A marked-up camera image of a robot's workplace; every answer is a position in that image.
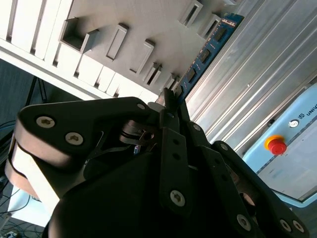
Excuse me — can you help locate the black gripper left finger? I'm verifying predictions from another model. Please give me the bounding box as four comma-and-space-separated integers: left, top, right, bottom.
4, 88, 194, 219

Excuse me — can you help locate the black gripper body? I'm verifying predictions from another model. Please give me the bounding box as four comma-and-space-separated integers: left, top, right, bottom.
43, 121, 251, 238

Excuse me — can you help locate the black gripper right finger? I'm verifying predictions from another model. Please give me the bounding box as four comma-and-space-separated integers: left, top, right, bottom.
177, 99, 311, 238

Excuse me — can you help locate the blue RAM stick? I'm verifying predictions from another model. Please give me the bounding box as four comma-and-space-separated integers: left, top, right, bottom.
179, 13, 246, 99

